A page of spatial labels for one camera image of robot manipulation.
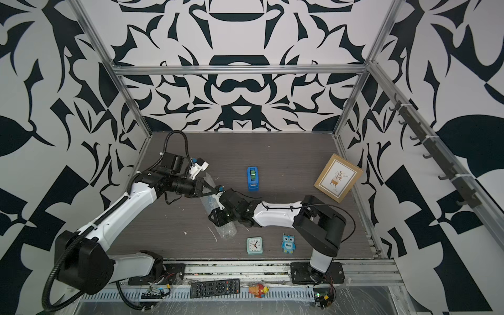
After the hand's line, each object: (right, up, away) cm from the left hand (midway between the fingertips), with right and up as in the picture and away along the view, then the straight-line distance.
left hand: (213, 188), depth 77 cm
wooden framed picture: (+55, +2, +14) cm, 56 cm away
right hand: (-2, -12, +5) cm, 13 cm away
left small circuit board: (-18, -35, -8) cm, 40 cm away
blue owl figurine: (+30, -23, +4) cm, 38 cm away
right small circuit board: (+41, -37, -6) cm, 56 cm away
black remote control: (+1, -34, -7) cm, 35 cm away
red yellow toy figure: (+18, -33, -9) cm, 39 cm away
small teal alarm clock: (+16, -23, +2) cm, 28 cm away
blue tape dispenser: (+16, +1, +20) cm, 25 cm away
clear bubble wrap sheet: (+5, -18, +3) cm, 19 cm away
